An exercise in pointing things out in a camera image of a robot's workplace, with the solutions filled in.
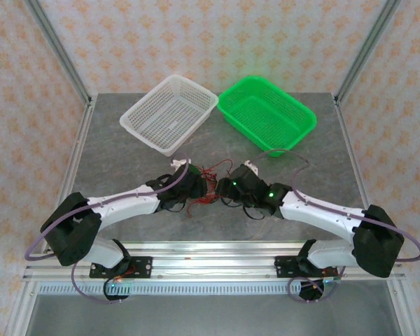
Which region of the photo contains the white plastic mesh basket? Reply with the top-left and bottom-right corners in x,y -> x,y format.
119,73 -> 220,158

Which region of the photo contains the green plastic mesh basket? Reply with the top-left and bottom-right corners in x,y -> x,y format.
216,75 -> 318,158

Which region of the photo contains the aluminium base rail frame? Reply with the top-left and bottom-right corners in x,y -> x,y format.
22,240 -> 406,283

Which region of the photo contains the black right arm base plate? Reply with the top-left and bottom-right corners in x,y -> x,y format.
274,256 -> 339,279

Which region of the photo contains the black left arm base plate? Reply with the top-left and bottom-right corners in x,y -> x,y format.
90,256 -> 153,279

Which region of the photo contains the red base power wire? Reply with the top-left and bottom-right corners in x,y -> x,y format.
321,265 -> 340,281
113,265 -> 138,281

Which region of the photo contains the white slotted cable duct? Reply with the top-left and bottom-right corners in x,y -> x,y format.
37,281 -> 337,295

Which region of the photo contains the aluminium table side rail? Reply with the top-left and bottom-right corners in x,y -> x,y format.
332,94 -> 386,253
41,97 -> 98,253

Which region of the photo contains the aluminium frame post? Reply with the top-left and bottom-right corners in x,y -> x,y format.
23,0 -> 93,106
334,0 -> 403,106

